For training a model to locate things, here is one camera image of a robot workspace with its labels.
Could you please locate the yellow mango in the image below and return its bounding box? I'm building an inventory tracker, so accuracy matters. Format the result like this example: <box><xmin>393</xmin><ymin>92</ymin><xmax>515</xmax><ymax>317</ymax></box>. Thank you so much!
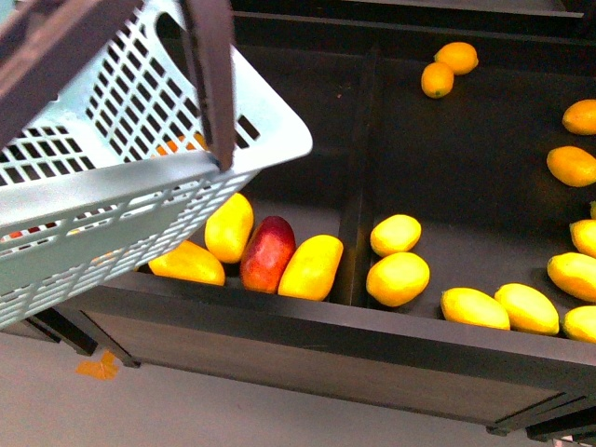
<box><xmin>278</xmin><ymin>235</ymin><xmax>344</xmax><ymax>302</ymax></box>
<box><xmin>204</xmin><ymin>193</ymin><xmax>254</xmax><ymax>264</ymax></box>
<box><xmin>148</xmin><ymin>240</ymin><xmax>225</xmax><ymax>286</ymax></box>

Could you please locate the yellow lemon pair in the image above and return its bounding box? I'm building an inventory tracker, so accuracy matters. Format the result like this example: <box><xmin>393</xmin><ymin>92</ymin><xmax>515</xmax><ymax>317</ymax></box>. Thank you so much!
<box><xmin>366</xmin><ymin>252</ymin><xmax>430</xmax><ymax>307</ymax></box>
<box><xmin>370</xmin><ymin>214</ymin><xmax>422</xmax><ymax>257</ymax></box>

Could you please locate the light blue plastic basket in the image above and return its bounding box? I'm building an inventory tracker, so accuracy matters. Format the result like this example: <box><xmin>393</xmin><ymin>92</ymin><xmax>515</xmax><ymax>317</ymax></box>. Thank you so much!
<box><xmin>1</xmin><ymin>1</ymin><xmax>313</xmax><ymax>327</ymax></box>

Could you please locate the yellow mango upright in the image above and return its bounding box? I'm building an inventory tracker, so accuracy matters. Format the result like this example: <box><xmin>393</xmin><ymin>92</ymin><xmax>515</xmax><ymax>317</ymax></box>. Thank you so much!
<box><xmin>204</xmin><ymin>193</ymin><xmax>254</xmax><ymax>264</ymax></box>

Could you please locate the yellow mango under basket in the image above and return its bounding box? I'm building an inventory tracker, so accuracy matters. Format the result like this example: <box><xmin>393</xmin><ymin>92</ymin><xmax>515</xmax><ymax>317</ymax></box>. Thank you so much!
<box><xmin>148</xmin><ymin>240</ymin><xmax>225</xmax><ymax>286</ymax></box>

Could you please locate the yellow lemon front left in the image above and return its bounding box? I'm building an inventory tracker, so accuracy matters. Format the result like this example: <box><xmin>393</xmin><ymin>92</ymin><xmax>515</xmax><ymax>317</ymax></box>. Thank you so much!
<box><xmin>440</xmin><ymin>288</ymin><xmax>510</xmax><ymax>331</ymax></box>

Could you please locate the orange lemon top left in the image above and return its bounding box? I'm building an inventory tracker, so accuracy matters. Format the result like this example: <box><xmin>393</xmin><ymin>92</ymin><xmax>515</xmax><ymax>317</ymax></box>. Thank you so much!
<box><xmin>421</xmin><ymin>62</ymin><xmax>454</xmax><ymax>99</ymax></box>

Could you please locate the orange lemon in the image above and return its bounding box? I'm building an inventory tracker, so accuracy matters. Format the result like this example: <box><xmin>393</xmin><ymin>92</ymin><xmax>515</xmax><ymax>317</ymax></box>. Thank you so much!
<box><xmin>434</xmin><ymin>42</ymin><xmax>480</xmax><ymax>75</ymax></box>
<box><xmin>421</xmin><ymin>62</ymin><xmax>454</xmax><ymax>99</ymax></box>
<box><xmin>547</xmin><ymin>146</ymin><xmax>595</xmax><ymax>187</ymax></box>

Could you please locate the orange lemon top right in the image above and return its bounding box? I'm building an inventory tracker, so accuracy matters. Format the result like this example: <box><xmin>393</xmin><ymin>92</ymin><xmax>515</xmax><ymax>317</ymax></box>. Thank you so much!
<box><xmin>434</xmin><ymin>42</ymin><xmax>480</xmax><ymax>75</ymax></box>

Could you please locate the yellow lemon front middle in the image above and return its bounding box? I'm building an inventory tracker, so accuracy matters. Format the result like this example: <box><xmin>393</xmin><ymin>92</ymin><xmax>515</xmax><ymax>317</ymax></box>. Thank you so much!
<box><xmin>494</xmin><ymin>283</ymin><xmax>560</xmax><ymax>336</ymax></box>

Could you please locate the yellow lemon right side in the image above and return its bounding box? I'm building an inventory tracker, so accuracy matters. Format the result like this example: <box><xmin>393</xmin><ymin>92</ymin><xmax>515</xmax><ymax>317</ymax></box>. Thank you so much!
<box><xmin>547</xmin><ymin>252</ymin><xmax>595</xmax><ymax>303</ymax></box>

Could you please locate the orange lemon right middle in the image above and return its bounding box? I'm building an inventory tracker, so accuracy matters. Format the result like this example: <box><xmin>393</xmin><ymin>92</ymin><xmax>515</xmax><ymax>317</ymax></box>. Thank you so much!
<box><xmin>547</xmin><ymin>146</ymin><xmax>595</xmax><ymax>187</ymax></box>

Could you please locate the orange lemon right edge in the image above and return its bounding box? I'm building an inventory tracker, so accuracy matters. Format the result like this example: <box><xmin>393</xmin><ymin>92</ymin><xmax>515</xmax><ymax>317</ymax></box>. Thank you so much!
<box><xmin>562</xmin><ymin>99</ymin><xmax>596</xmax><ymax>136</ymax></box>

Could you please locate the dark wooden display stand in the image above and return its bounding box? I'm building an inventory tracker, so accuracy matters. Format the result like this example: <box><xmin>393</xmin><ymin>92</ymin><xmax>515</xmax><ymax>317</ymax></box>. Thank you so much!
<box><xmin>27</xmin><ymin>0</ymin><xmax>596</xmax><ymax>442</ymax></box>

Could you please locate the orange floor tape marker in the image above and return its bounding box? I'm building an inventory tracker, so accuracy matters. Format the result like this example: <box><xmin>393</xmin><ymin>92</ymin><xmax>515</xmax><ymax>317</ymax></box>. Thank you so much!
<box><xmin>75</xmin><ymin>351</ymin><xmax>119</xmax><ymax>381</ymax></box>

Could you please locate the brown basket handle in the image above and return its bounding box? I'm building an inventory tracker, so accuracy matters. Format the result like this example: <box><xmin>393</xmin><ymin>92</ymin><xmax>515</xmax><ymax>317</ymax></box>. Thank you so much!
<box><xmin>1</xmin><ymin>1</ymin><xmax>235</xmax><ymax>171</ymax></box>

